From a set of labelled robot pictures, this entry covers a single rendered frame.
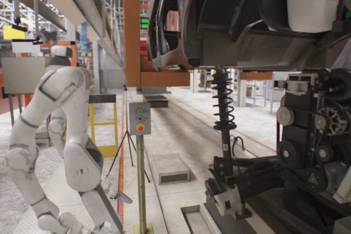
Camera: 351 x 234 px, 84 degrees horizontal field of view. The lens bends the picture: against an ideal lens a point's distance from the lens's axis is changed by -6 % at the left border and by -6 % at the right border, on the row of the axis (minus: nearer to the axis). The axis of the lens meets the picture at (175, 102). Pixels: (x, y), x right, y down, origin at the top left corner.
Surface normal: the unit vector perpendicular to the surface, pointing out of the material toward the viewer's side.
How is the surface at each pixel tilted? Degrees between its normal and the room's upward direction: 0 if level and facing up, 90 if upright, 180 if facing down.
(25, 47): 90
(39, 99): 87
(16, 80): 90
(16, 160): 88
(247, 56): 133
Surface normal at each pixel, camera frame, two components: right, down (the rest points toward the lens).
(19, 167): 0.29, 0.29
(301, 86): -0.97, 0.04
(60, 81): 0.51, -0.18
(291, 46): 0.17, 0.78
